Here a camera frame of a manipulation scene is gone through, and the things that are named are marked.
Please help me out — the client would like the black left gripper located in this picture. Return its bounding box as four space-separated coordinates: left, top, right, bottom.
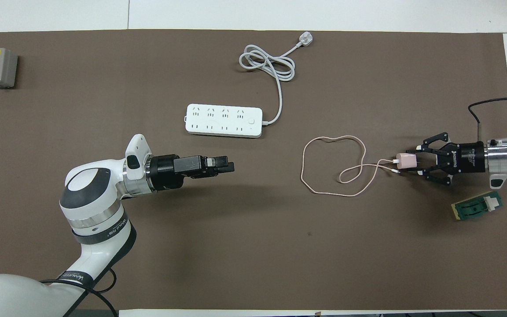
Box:
148 153 235 192

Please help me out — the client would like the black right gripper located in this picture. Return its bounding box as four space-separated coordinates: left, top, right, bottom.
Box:
414 131 486 186

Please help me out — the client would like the pink charging cable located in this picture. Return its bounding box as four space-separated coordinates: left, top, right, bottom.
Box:
301 135 401 197

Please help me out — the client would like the white power strip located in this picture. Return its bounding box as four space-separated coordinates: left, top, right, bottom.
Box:
185 103 264 139

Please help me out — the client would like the green block with white clip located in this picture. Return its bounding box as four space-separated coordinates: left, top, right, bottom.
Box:
451 191 503 222

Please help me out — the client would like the brown table mat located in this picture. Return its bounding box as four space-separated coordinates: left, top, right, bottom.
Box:
0 29 507 311

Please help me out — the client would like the white power strip cord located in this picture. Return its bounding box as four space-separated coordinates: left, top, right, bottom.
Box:
239 32 314 126

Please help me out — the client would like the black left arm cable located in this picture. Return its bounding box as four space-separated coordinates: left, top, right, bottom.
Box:
40 268 120 317

